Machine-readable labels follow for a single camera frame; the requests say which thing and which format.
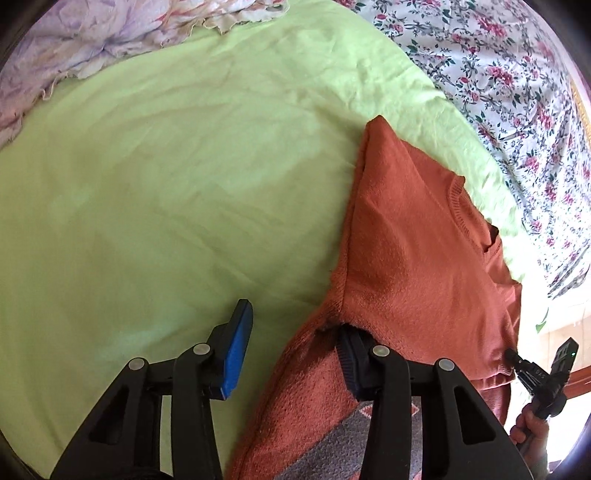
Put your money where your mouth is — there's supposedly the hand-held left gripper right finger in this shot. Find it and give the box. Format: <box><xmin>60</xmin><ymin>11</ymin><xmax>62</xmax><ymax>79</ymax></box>
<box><xmin>337</xmin><ymin>325</ymin><xmax>534</xmax><ymax>480</ymax></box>

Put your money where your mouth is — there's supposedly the person's right hand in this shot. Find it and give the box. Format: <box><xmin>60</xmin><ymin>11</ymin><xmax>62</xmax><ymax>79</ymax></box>
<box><xmin>510</xmin><ymin>407</ymin><xmax>551</xmax><ymax>468</ymax></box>

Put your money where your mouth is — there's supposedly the orange knitted sweater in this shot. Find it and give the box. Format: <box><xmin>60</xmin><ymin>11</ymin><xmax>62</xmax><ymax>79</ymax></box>
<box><xmin>226</xmin><ymin>115</ymin><xmax>525</xmax><ymax>480</ymax></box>

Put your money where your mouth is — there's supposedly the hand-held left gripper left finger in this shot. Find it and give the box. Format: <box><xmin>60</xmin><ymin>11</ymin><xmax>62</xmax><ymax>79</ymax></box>
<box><xmin>50</xmin><ymin>299</ymin><xmax>254</xmax><ymax>480</ymax></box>

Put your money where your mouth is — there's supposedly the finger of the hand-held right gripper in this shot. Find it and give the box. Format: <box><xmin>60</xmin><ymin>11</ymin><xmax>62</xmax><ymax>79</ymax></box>
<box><xmin>504</xmin><ymin>349</ymin><xmax>548</xmax><ymax>393</ymax></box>

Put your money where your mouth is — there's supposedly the purple floral ruffled pillow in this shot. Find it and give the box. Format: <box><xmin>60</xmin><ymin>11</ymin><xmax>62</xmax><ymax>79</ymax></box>
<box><xmin>0</xmin><ymin>0</ymin><xmax>289</xmax><ymax>144</ymax></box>

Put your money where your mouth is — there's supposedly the light green bed sheet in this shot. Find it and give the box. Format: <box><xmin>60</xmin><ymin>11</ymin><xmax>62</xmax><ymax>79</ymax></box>
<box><xmin>0</xmin><ymin>9</ymin><xmax>550</xmax><ymax>478</ymax></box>

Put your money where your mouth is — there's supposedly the white floral bed sheet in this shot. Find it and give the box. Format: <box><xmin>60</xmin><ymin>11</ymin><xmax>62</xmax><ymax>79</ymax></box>
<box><xmin>342</xmin><ymin>0</ymin><xmax>591</xmax><ymax>301</ymax></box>

